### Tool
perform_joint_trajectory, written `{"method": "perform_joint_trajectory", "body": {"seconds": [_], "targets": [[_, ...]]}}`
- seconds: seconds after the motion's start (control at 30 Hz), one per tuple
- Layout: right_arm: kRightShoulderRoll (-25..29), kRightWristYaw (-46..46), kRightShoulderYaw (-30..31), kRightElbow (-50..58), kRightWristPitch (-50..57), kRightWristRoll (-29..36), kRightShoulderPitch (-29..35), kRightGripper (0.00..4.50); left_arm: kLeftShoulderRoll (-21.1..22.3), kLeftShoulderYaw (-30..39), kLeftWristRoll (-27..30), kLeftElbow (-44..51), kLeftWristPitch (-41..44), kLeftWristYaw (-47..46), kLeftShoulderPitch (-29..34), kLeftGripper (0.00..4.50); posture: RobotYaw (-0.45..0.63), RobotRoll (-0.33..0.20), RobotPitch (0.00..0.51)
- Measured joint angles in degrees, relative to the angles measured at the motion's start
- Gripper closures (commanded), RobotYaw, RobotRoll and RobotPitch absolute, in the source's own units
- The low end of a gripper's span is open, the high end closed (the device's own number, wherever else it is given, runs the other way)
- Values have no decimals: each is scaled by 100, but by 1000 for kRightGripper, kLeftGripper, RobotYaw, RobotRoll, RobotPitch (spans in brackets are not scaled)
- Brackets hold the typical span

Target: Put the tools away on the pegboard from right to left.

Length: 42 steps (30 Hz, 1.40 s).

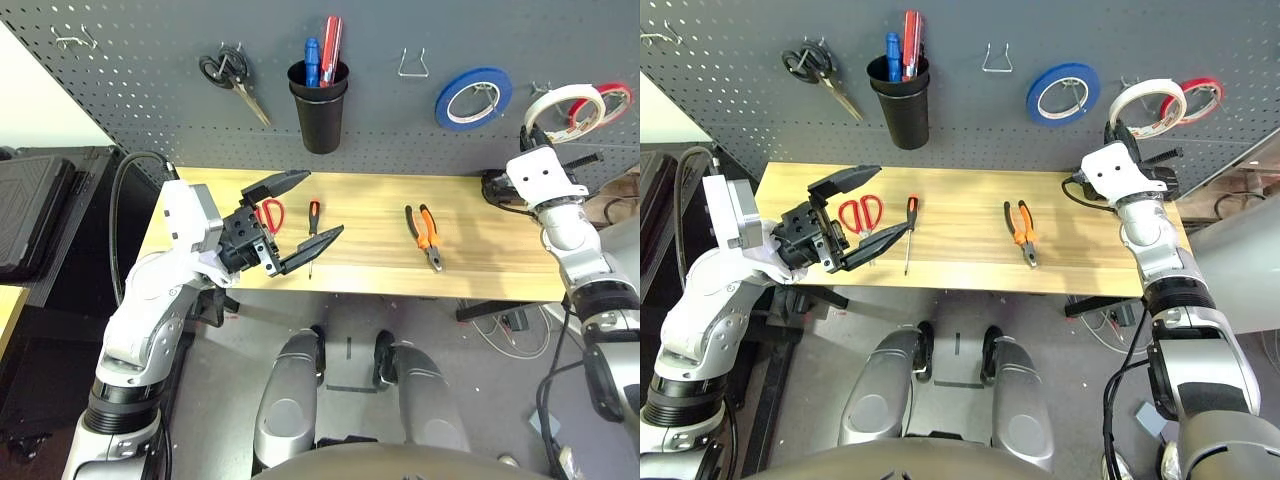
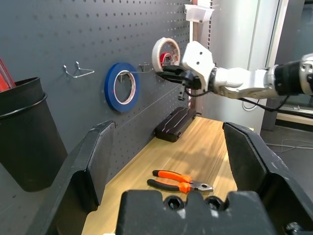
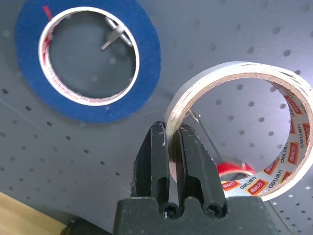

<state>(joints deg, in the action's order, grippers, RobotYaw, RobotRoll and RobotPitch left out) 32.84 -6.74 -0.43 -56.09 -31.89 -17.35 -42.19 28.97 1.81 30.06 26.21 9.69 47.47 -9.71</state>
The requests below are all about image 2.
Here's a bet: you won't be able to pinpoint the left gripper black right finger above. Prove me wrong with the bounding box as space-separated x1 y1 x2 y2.
222 121 313 235

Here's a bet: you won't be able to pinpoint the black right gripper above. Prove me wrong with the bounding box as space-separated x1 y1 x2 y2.
157 65 204 101

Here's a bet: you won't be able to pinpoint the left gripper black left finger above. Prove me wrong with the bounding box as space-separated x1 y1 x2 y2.
25 120 116 235

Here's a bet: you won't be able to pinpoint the white tape roll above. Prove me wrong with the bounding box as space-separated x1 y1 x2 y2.
151 37 181 72

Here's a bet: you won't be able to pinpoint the orange black pliers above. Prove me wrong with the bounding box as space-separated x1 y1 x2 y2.
146 170 214 194

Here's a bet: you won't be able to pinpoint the grey metal pegboard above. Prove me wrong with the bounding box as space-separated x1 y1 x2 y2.
0 0 198 235

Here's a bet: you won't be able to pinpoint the red tape roll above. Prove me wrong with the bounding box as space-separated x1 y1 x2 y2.
159 51 173 65

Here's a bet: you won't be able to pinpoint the metal peg hook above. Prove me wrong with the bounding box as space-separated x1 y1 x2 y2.
138 62 155 74

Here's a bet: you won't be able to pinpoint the black plastic cup holder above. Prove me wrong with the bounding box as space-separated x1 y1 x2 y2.
0 77 68 192

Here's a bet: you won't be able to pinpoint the black plastic tool case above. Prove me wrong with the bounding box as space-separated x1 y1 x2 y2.
154 106 196 142

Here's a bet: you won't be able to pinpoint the white plastic bin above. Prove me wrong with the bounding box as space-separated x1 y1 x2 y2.
184 4 215 24

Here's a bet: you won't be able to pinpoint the blue tape roll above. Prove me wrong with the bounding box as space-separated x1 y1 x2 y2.
104 62 140 114

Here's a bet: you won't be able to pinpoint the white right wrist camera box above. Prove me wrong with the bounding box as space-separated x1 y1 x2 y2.
180 41 217 90

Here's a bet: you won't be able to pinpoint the grey floor cables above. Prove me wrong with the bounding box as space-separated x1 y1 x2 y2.
266 139 313 154

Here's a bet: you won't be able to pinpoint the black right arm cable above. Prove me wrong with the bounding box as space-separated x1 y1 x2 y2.
184 87 291 113

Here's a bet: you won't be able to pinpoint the wire loop pliers hook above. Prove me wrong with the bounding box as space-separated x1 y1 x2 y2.
63 61 95 78

